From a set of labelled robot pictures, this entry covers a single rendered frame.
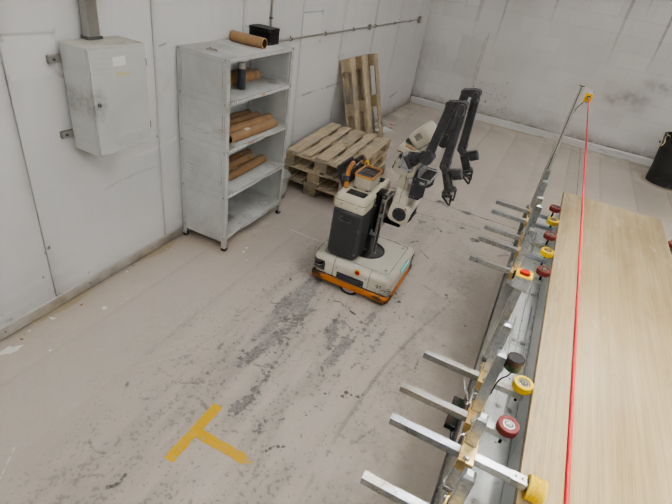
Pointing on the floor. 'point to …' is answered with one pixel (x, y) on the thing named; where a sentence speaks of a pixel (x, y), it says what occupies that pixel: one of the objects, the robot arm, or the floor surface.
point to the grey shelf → (207, 146)
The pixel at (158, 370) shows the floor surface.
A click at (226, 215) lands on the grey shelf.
